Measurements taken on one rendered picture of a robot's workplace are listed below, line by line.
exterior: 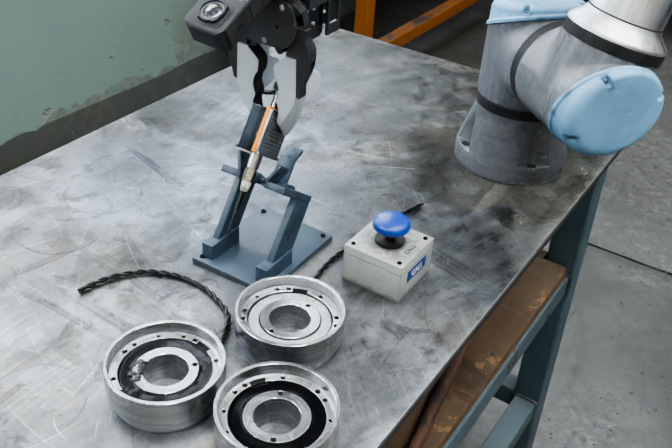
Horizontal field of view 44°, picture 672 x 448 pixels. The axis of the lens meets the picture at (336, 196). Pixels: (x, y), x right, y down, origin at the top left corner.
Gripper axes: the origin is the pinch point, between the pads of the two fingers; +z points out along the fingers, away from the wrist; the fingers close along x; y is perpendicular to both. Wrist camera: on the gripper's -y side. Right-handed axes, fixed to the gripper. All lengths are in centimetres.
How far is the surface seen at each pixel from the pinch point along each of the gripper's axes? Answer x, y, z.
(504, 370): -22, 28, 44
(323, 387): -18.3, -16.9, 12.9
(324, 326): -13.9, -9.7, 13.4
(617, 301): -23, 126, 97
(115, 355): -1.0, -24.1, 13.1
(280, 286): -7.1, -7.4, 13.2
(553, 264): -20, 53, 41
